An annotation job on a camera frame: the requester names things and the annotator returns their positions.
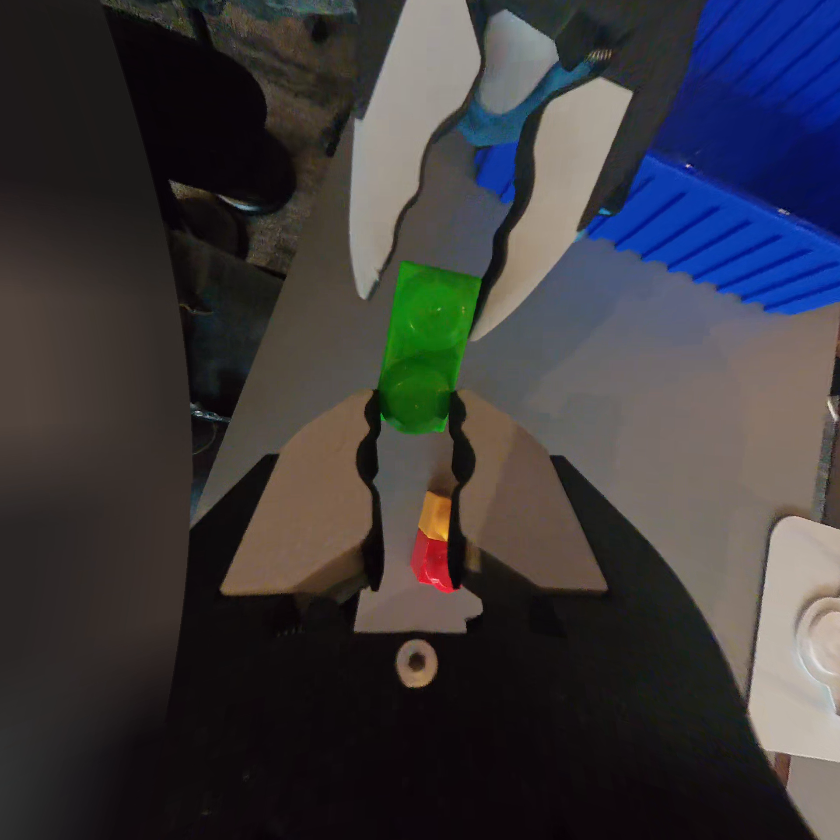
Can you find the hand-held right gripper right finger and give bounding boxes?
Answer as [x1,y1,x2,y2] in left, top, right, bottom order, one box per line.
[448,387,609,595]

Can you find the green two-stud building block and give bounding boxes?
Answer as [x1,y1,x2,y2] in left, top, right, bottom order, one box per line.
[379,260,482,434]

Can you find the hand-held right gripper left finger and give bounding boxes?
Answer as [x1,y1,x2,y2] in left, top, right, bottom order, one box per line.
[220,387,386,599]

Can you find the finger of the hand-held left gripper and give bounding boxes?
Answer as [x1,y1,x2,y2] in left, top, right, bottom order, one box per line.
[469,87,635,343]
[350,0,487,302]

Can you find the red building block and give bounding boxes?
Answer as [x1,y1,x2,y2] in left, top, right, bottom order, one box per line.
[410,530,461,593]

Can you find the yellow building block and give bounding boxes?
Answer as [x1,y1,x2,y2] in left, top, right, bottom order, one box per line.
[418,491,454,543]

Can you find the blue ribbed plastic bin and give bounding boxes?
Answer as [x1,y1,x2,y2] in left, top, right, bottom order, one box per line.
[472,0,840,316]

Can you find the grey flat pad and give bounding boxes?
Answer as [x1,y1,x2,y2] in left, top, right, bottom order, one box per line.
[748,515,840,763]

